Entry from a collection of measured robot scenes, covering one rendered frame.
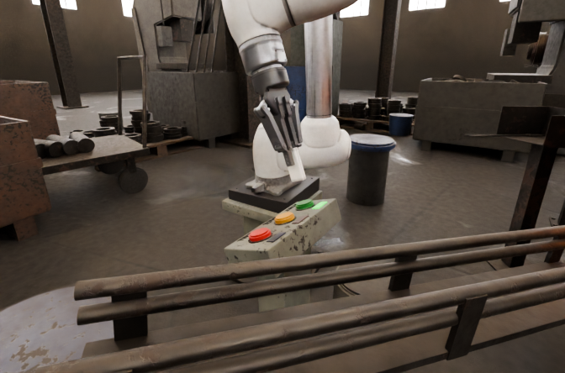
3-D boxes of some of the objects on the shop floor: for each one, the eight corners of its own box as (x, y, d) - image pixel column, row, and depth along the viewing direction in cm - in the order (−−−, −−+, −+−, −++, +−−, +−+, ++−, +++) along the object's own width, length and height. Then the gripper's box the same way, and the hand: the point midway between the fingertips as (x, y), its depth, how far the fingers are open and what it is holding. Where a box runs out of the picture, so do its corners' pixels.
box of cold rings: (517, 145, 345) (535, 75, 320) (526, 165, 278) (550, 77, 254) (421, 135, 397) (430, 73, 373) (409, 149, 330) (419, 76, 306)
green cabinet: (289, 127, 451) (290, 18, 405) (313, 120, 505) (316, 23, 459) (317, 130, 424) (321, 15, 378) (339, 123, 478) (345, 21, 432)
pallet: (175, 135, 398) (171, 102, 384) (212, 145, 347) (208, 107, 333) (71, 154, 312) (60, 112, 298) (98, 171, 261) (88, 122, 248)
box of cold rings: (228, 124, 470) (224, 66, 443) (272, 132, 415) (271, 66, 388) (155, 139, 378) (145, 67, 351) (200, 151, 323) (192, 67, 296)
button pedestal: (333, 404, 82) (348, 202, 63) (282, 502, 64) (282, 258, 45) (286, 370, 91) (287, 184, 72) (229, 449, 73) (210, 225, 54)
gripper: (260, 64, 54) (295, 187, 56) (298, 65, 64) (328, 170, 66) (233, 78, 59) (266, 191, 61) (273, 76, 69) (301, 174, 71)
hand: (294, 165), depth 63 cm, fingers closed
